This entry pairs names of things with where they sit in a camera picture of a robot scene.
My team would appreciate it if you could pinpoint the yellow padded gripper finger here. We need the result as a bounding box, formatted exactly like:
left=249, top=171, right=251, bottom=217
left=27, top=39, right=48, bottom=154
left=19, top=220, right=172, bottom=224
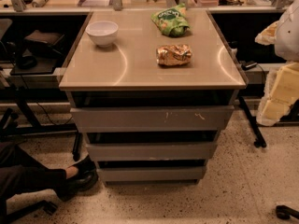
left=255, top=21, right=299, bottom=126

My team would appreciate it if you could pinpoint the grey drawer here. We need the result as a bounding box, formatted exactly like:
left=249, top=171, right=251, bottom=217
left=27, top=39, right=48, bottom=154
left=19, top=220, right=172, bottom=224
left=71, top=105, right=234, bottom=133
left=98, top=167, right=206, bottom=182
left=86, top=142, right=217, bottom=161

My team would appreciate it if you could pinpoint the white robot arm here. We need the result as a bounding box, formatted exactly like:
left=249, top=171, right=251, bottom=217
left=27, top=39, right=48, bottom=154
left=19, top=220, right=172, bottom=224
left=255, top=0, right=299, bottom=126

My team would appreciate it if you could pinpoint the grey top drawer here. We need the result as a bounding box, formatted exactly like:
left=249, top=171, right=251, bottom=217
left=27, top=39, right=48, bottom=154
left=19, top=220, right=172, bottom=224
left=71, top=105, right=234, bottom=133

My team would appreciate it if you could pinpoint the grey drawer cabinet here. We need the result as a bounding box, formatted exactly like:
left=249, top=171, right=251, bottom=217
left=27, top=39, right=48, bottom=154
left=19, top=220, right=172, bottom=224
left=58, top=8, right=248, bottom=186

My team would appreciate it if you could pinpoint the grey bottom drawer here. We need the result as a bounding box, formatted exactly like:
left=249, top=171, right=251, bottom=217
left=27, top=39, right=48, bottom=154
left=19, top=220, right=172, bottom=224
left=98, top=167, right=206, bottom=182

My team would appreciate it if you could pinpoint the black power adapter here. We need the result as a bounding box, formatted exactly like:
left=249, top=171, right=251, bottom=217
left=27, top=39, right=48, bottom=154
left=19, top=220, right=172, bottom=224
left=241, top=61, right=257, bottom=71

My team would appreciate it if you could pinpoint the black table leg with caster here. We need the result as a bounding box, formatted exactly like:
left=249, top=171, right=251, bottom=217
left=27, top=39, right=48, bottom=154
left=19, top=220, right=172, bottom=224
left=238, top=96, right=267, bottom=148

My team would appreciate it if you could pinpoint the golden crumpled snack bag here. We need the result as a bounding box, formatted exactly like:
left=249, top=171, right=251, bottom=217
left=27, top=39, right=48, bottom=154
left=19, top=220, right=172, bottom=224
left=156, top=44, right=192, bottom=66

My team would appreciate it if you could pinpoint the black caster at right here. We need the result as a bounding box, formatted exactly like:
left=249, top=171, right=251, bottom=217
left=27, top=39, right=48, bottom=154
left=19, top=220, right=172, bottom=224
left=276, top=205, right=299, bottom=220

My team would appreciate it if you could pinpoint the green chip bag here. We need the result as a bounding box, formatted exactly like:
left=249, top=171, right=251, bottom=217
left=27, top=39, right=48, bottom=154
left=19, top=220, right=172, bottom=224
left=151, top=3, right=190, bottom=37

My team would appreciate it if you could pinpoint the white bowl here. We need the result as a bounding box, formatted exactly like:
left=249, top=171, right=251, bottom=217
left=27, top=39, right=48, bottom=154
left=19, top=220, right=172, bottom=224
left=85, top=21, right=119, bottom=47

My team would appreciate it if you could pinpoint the black shoe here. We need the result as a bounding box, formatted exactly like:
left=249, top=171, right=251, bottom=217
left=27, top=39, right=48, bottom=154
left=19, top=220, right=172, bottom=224
left=55, top=156, right=98, bottom=202

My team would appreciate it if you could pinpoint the black office chair base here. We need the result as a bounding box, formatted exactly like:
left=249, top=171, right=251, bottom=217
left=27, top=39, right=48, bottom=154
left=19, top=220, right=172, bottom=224
left=0, top=200, right=58, bottom=224

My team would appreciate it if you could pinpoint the person's leg in black trousers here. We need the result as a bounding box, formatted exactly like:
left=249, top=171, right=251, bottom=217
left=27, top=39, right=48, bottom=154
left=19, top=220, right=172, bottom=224
left=0, top=142, right=78, bottom=200

